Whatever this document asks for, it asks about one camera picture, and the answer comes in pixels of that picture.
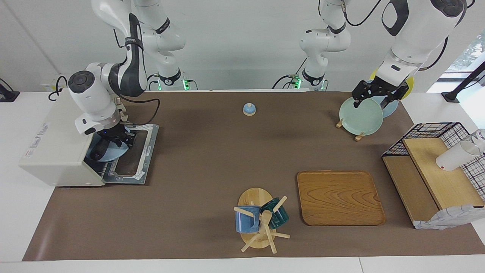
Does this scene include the light blue plate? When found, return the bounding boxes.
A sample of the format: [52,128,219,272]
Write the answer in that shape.
[86,131,130,163]
[365,79,399,118]

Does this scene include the oven glass door with handle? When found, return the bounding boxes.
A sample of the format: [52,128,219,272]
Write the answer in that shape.
[102,123,160,185]

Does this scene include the cream toaster oven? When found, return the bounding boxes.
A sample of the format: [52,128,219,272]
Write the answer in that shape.
[19,89,127,187]

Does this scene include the light green plate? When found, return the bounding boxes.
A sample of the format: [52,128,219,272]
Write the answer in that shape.
[339,96,384,136]

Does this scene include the yellow plate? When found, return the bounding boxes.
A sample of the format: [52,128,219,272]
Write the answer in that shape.
[369,68,415,100]

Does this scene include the wooden plate rack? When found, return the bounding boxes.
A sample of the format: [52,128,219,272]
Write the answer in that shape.
[336,118,366,142]

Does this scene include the black clamp stand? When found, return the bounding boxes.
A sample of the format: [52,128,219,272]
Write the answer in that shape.
[441,61,485,103]
[0,78,20,103]

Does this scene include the white cylindrical cup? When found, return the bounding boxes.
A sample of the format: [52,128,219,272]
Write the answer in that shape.
[435,141,481,172]

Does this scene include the wooden two-tier shelf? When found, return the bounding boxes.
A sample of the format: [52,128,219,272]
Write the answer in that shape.
[382,137,485,228]

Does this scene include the clear glass cup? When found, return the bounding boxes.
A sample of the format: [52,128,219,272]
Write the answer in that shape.
[470,129,485,154]

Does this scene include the wooden serving tray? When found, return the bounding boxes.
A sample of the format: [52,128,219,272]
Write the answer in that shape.
[297,170,386,227]

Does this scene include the brown table mat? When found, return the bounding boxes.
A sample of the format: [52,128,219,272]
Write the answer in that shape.
[22,91,485,262]

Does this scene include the white marbled cloth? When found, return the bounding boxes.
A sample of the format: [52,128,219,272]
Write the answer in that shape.
[414,204,485,231]

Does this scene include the dark green mug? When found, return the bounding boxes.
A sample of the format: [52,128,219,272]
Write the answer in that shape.
[260,197,290,229]

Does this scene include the wooden mug tree stand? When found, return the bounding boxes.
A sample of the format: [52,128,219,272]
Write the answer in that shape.
[233,187,291,254]

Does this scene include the blue mug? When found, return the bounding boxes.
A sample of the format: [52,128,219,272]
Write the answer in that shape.
[235,206,261,234]

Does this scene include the black wire basket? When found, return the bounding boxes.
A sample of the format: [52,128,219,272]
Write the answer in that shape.
[382,122,485,202]

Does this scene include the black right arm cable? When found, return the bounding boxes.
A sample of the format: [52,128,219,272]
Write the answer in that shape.
[116,94,161,126]

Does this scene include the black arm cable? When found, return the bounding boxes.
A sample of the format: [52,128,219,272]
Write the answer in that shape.
[341,0,384,28]
[116,94,161,126]

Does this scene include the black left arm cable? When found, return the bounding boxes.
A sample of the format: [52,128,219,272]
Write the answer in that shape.
[341,0,384,28]

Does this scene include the black power cable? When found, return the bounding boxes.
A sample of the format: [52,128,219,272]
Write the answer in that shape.
[48,75,69,101]

